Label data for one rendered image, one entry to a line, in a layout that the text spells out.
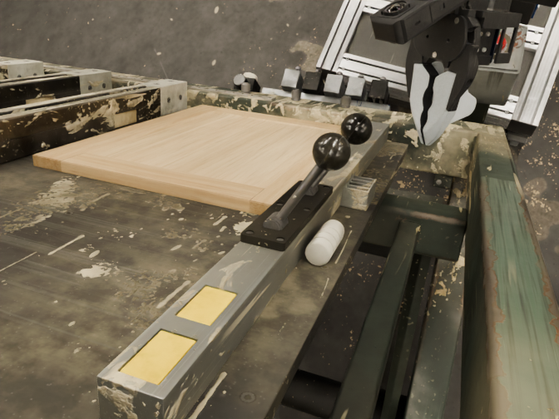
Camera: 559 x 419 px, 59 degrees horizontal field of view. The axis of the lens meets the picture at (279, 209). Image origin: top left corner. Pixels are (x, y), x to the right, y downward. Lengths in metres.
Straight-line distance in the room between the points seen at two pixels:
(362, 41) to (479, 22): 1.55
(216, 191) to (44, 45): 2.44
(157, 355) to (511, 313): 0.28
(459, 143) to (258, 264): 0.78
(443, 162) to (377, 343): 0.71
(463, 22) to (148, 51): 2.24
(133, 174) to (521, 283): 0.54
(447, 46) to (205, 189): 0.37
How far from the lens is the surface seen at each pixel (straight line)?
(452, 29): 0.57
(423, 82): 0.60
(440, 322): 1.20
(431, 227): 0.87
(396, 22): 0.51
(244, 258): 0.48
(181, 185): 0.72
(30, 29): 3.19
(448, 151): 1.18
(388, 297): 0.63
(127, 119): 1.14
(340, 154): 0.47
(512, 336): 0.43
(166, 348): 0.37
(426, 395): 1.21
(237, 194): 0.70
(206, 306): 0.41
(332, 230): 0.58
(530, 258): 0.57
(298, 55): 2.37
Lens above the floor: 1.99
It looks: 70 degrees down
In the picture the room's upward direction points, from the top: 47 degrees counter-clockwise
